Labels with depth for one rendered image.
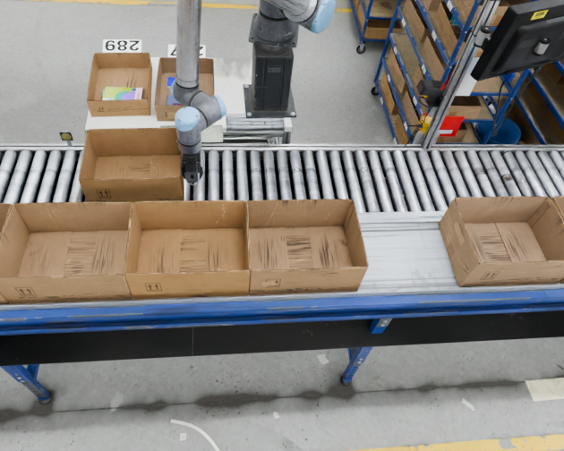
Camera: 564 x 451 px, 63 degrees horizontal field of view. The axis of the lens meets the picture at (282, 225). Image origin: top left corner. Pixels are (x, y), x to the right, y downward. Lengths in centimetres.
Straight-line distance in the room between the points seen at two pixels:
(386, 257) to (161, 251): 84
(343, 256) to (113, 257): 83
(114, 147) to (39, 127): 152
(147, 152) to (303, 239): 87
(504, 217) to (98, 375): 199
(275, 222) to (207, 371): 100
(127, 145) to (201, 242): 67
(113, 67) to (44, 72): 148
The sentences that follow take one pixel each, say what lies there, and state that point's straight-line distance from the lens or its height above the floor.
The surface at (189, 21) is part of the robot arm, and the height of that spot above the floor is 144.
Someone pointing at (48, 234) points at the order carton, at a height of 89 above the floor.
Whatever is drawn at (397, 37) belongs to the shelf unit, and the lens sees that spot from 365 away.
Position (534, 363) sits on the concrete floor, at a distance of 295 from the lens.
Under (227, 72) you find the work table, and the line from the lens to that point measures 271.
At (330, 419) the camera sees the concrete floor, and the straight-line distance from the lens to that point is 244.
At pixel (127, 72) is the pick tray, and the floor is 76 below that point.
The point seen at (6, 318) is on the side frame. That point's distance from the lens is 173.
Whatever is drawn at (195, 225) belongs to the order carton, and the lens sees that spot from 177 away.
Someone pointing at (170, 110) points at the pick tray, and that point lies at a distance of 236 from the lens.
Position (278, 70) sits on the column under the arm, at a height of 101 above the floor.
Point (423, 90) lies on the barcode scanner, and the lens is 226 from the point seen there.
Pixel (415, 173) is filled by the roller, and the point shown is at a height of 75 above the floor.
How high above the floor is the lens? 233
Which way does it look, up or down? 54 degrees down
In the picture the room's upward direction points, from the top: 8 degrees clockwise
